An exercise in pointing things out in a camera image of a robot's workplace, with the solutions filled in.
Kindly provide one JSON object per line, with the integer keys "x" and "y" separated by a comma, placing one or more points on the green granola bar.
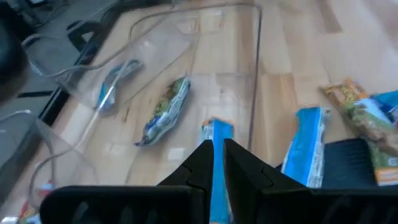
{"x": 367, "y": 130}
{"x": 164, "y": 115}

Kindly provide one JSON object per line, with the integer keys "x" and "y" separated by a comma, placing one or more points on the clear plastic bin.
{"x": 71, "y": 168}
{"x": 161, "y": 49}
{"x": 236, "y": 93}

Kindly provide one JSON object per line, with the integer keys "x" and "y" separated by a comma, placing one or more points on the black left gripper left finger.
{"x": 186, "y": 186}

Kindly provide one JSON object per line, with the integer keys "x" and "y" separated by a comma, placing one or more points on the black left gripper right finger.
{"x": 255, "y": 193}

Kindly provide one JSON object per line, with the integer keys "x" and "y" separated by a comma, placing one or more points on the blue red granola bar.
{"x": 29, "y": 214}
{"x": 46, "y": 187}

